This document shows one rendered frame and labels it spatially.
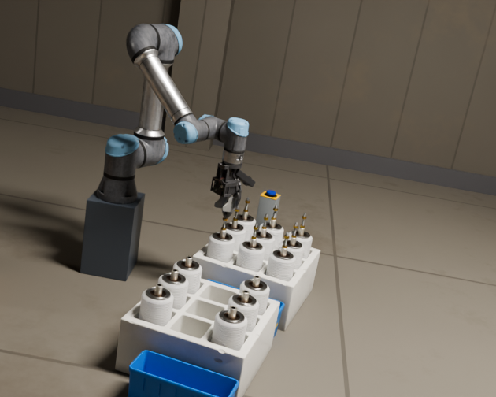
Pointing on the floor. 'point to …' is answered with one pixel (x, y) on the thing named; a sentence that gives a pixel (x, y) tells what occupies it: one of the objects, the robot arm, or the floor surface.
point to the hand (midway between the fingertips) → (227, 213)
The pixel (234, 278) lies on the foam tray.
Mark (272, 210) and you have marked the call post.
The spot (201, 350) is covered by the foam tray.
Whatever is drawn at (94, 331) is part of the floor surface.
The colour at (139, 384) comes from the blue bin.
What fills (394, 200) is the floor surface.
